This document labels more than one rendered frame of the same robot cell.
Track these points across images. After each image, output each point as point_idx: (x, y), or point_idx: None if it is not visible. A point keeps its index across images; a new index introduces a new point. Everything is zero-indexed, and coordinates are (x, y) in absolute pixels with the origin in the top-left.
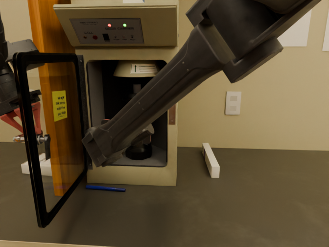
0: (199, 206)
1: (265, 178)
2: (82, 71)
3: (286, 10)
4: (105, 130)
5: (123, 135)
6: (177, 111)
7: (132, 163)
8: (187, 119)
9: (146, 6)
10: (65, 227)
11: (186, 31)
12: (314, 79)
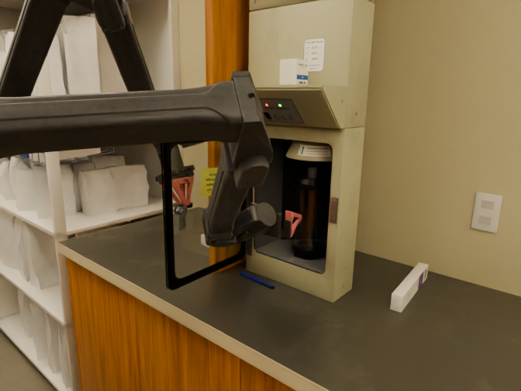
0: (336, 332)
1: (474, 336)
2: None
3: (226, 142)
4: (206, 212)
5: (212, 219)
6: (352, 209)
7: (290, 261)
8: (411, 223)
9: (293, 88)
10: (196, 300)
11: (420, 97)
12: None
